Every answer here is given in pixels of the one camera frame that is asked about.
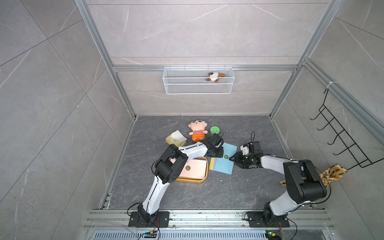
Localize lilac envelope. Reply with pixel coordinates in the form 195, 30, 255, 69
210, 158, 216, 170

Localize yellow plastic storage tray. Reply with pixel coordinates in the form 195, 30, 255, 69
175, 156, 209, 184

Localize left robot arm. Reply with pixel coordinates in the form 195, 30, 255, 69
138, 134, 224, 223

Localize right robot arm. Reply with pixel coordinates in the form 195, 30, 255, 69
230, 152, 328, 227

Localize pink plush doll orange pants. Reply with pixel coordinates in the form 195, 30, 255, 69
188, 120, 208, 142

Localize yellow envelope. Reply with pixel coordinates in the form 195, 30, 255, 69
209, 158, 215, 170

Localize small brown white plush dog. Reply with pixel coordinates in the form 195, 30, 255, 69
206, 72, 226, 83

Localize yellow patterned cloth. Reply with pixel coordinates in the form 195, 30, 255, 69
275, 161, 348, 188

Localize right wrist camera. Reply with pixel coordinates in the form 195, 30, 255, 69
240, 141, 263, 156

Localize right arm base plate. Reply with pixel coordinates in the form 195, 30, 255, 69
245, 211, 290, 228

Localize white wire mesh basket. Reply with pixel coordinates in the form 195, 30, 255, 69
163, 67, 235, 95

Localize aluminium mounting rail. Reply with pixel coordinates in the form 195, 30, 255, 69
81, 209, 339, 240

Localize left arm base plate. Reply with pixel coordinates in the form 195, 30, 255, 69
128, 211, 170, 228

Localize black wall hook rack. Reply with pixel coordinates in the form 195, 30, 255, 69
310, 89, 384, 170

